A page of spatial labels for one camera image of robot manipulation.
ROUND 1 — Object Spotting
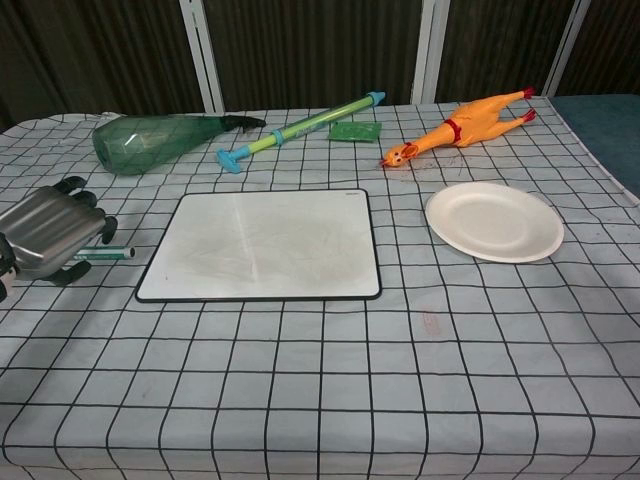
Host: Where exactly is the green circuit board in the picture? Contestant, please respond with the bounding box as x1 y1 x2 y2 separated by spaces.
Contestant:
327 121 383 144

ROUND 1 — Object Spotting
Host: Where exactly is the green blue water pump toy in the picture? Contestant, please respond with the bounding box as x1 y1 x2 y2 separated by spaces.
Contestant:
215 90 388 175

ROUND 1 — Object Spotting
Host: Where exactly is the white paper plate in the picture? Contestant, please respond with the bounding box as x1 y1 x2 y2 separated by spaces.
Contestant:
425 181 565 264

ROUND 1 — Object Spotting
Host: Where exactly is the green marker pen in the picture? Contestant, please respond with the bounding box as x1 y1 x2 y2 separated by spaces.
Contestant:
73 245 137 263

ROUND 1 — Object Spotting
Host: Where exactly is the white black grid tablecloth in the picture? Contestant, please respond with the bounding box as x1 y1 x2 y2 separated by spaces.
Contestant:
0 94 640 480

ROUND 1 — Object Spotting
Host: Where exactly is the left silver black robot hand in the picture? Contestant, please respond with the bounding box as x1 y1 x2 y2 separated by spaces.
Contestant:
0 175 119 303

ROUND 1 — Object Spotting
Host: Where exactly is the white dry-erase board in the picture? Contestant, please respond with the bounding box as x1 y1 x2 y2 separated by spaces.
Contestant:
135 188 383 305

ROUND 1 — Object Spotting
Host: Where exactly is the orange rubber chicken toy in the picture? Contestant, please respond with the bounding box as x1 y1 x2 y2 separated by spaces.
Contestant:
378 86 539 170

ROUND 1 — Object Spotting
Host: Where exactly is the green plastic spray bottle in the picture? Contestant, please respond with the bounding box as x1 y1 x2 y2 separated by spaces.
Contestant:
92 113 268 176

